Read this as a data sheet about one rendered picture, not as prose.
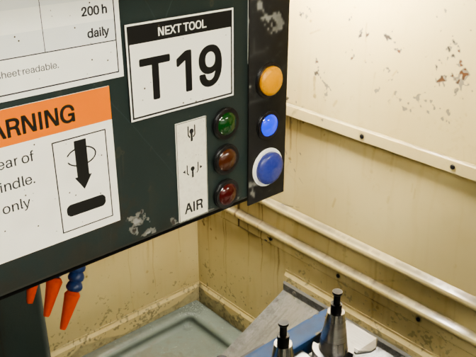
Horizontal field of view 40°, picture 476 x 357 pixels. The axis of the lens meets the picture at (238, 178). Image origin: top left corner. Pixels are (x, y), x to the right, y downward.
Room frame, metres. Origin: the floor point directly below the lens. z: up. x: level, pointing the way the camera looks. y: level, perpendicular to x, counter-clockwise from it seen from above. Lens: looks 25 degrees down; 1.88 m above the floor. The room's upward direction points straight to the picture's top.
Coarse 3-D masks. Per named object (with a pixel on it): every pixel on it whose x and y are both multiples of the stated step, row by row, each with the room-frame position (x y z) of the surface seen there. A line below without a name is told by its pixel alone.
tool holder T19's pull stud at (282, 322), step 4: (280, 320) 0.72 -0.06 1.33; (284, 320) 0.72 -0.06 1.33; (280, 324) 0.71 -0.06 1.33; (284, 324) 0.71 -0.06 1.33; (288, 324) 0.72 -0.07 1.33; (280, 328) 0.72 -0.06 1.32; (284, 328) 0.71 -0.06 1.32; (280, 332) 0.71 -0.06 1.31; (284, 332) 0.71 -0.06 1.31; (280, 336) 0.71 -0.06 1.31; (284, 336) 0.71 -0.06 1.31; (288, 336) 0.71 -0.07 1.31; (280, 340) 0.71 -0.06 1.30; (284, 340) 0.71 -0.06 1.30; (288, 340) 0.71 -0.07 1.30; (280, 344) 0.71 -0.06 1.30; (284, 344) 0.71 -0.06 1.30; (288, 344) 0.71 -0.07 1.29
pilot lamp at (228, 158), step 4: (224, 152) 0.50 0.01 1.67; (228, 152) 0.50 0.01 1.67; (232, 152) 0.50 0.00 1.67; (220, 156) 0.50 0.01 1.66; (224, 156) 0.50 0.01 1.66; (228, 156) 0.50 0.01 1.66; (232, 156) 0.50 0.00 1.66; (236, 156) 0.51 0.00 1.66; (220, 160) 0.50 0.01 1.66; (224, 160) 0.50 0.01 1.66; (228, 160) 0.50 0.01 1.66; (232, 160) 0.50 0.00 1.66; (236, 160) 0.51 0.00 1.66; (220, 164) 0.50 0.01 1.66; (224, 164) 0.50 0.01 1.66; (228, 164) 0.50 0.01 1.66; (232, 164) 0.50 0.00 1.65; (220, 168) 0.50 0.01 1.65; (224, 168) 0.50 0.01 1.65; (228, 168) 0.50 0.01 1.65
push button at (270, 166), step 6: (264, 156) 0.53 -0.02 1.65; (270, 156) 0.53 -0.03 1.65; (276, 156) 0.53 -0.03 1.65; (264, 162) 0.52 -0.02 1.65; (270, 162) 0.53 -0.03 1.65; (276, 162) 0.53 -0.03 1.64; (282, 162) 0.54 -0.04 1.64; (258, 168) 0.52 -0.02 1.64; (264, 168) 0.52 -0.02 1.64; (270, 168) 0.53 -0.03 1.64; (276, 168) 0.53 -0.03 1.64; (282, 168) 0.54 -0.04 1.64; (258, 174) 0.52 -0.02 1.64; (264, 174) 0.52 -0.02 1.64; (270, 174) 0.53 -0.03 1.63; (276, 174) 0.53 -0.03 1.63; (264, 180) 0.52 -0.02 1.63; (270, 180) 0.53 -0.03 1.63
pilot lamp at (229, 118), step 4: (224, 116) 0.50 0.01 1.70; (228, 116) 0.50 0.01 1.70; (232, 116) 0.50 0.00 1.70; (220, 120) 0.50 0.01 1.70; (224, 120) 0.50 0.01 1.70; (228, 120) 0.50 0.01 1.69; (232, 120) 0.50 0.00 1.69; (236, 120) 0.51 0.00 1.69; (220, 124) 0.50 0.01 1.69; (224, 124) 0.50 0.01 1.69; (228, 124) 0.50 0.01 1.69; (232, 124) 0.50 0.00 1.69; (236, 124) 0.51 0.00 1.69; (220, 128) 0.50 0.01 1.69; (224, 128) 0.50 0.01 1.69; (228, 128) 0.50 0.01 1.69; (232, 128) 0.50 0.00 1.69; (220, 132) 0.50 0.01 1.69; (224, 132) 0.50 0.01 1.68; (228, 132) 0.50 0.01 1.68
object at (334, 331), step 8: (328, 312) 0.79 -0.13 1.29; (344, 312) 0.79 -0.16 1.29; (328, 320) 0.78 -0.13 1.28; (336, 320) 0.78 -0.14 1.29; (344, 320) 0.78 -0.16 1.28; (328, 328) 0.78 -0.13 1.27; (336, 328) 0.78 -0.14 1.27; (344, 328) 0.78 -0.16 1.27; (320, 336) 0.80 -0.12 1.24; (328, 336) 0.78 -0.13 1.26; (336, 336) 0.77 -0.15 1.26; (344, 336) 0.78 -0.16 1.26; (320, 344) 0.79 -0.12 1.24; (328, 344) 0.77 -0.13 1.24; (336, 344) 0.77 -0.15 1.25; (344, 344) 0.78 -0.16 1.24; (328, 352) 0.77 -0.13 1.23; (336, 352) 0.77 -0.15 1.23; (344, 352) 0.77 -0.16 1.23
